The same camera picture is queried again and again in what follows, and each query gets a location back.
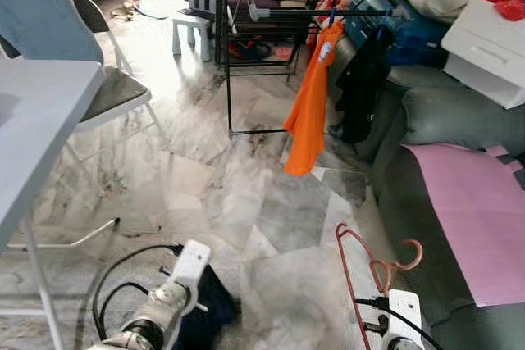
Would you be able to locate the red plastic clothes hanger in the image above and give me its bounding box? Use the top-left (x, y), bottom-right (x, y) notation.
top-left (335, 223), bottom-right (424, 350)

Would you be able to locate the navy blue garment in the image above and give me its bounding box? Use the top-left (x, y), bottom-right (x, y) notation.
top-left (172, 264), bottom-right (241, 350)

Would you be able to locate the orange shirt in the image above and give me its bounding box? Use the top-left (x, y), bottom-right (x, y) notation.
top-left (283, 20), bottom-right (345, 176)

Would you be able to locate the pink mat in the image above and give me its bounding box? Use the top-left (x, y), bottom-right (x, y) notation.
top-left (402, 143), bottom-right (525, 308)

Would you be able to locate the grey green sofa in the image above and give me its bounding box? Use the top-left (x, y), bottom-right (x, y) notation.
top-left (328, 0), bottom-right (525, 350)

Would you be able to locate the black hanging garment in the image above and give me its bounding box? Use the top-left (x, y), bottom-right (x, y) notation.
top-left (335, 26), bottom-right (395, 144)

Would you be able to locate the blue bag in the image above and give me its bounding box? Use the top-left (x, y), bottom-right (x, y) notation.
top-left (386, 16), bottom-right (450, 68)

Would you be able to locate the white drawer unit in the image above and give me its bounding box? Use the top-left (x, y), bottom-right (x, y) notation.
top-left (441, 0), bottom-right (525, 109)

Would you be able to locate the black metal drying rack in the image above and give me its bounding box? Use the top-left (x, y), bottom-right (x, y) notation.
top-left (215, 0), bottom-right (386, 136)

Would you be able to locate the red patterned cloth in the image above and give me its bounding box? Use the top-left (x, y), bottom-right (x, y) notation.
top-left (308, 0), bottom-right (349, 48)

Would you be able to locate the grey white folding chair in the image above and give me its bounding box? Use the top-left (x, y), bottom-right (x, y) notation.
top-left (0, 0), bottom-right (165, 146)

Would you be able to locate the white plastic child chair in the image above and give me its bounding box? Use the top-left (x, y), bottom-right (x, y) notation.
top-left (171, 0), bottom-right (218, 62)

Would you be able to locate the blue white floor cloth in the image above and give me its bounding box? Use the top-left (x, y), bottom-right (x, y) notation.
top-left (135, 2), bottom-right (169, 21)

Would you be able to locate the grey folding table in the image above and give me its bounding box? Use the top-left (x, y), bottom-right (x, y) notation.
top-left (0, 59), bottom-right (120, 350)

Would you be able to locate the brown sandal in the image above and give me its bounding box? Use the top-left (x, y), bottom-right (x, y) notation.
top-left (111, 2), bottom-right (140, 21)

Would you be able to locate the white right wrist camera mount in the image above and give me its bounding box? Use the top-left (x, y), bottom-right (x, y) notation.
top-left (381, 289), bottom-right (423, 350)

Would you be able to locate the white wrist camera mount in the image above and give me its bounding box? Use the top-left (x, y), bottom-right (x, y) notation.
top-left (168, 239), bottom-right (212, 298)
top-left (381, 289), bottom-right (423, 350)

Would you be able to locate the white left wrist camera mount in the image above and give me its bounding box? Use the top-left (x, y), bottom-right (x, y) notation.
top-left (168, 239), bottom-right (212, 298)

